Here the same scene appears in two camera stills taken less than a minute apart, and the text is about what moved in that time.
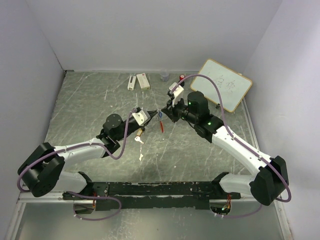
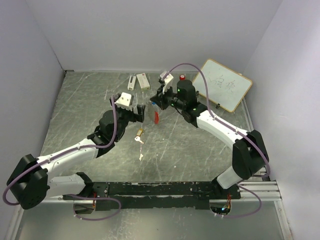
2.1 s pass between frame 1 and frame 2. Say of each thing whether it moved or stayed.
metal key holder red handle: moved
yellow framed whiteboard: stayed
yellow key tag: stayed
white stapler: stayed
